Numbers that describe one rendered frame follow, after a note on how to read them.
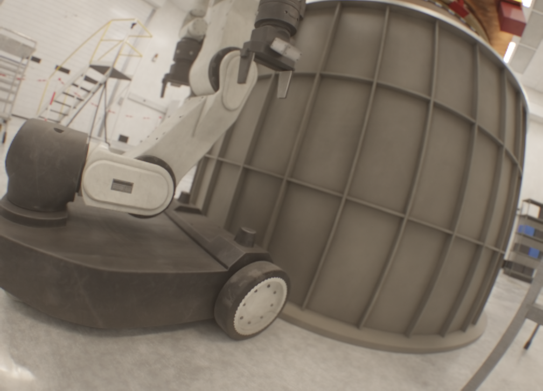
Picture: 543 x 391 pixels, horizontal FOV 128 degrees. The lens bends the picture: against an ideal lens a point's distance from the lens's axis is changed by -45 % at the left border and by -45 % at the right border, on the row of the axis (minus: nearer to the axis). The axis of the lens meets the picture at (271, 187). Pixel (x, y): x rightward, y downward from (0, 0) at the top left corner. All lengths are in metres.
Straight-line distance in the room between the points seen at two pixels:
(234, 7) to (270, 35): 0.24
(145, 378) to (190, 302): 0.19
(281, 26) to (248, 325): 0.65
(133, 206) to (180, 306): 0.22
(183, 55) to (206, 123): 0.34
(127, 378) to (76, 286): 0.17
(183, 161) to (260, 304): 0.38
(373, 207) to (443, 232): 0.27
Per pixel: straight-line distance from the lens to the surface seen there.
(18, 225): 0.52
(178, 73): 0.85
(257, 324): 0.63
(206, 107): 0.59
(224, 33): 0.66
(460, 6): 1.68
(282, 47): 0.44
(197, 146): 0.60
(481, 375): 0.64
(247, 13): 0.71
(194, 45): 0.87
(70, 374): 0.47
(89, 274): 0.43
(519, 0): 1.78
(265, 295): 0.58
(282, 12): 0.50
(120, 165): 0.50
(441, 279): 0.90
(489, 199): 1.02
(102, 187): 0.50
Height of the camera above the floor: 0.38
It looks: 2 degrees down
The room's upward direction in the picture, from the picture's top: 18 degrees clockwise
